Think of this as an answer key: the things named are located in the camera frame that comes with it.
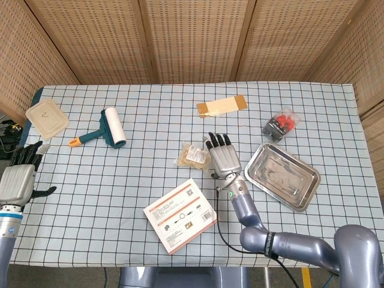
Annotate blue checked tablecloth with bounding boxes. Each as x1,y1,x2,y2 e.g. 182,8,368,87
8,80,384,268

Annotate tangled black floor cables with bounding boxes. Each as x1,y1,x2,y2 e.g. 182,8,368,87
0,119,24,164

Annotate brown cardboard strip with tape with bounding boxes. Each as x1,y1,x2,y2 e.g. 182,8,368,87
196,94,248,118

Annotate clear bag red black parts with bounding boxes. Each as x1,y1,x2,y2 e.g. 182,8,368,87
262,107,302,142

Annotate white orange product box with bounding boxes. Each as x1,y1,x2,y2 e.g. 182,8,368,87
143,178,218,256

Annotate woven bamboo screen panel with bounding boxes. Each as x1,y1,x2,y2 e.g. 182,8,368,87
310,0,384,116
25,0,157,85
0,0,79,125
232,0,362,82
138,0,257,84
358,101,384,184

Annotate beige pulp container lid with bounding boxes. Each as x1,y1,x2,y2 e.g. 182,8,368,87
25,98,70,141

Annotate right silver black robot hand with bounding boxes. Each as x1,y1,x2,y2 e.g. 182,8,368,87
201,132,242,180

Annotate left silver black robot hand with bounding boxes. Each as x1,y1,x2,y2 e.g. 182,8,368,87
0,140,57,211

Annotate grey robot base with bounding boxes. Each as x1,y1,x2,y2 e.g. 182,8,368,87
119,266,250,288

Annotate stainless steel rectangular tray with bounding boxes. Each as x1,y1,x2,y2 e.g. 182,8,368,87
244,142,322,213

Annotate packaged snack bag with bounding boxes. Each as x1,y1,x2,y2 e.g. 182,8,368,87
173,142,212,173

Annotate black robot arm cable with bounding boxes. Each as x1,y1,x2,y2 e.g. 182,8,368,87
213,170,304,288

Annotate teal lint roller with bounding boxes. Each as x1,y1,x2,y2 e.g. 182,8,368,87
68,106,127,150

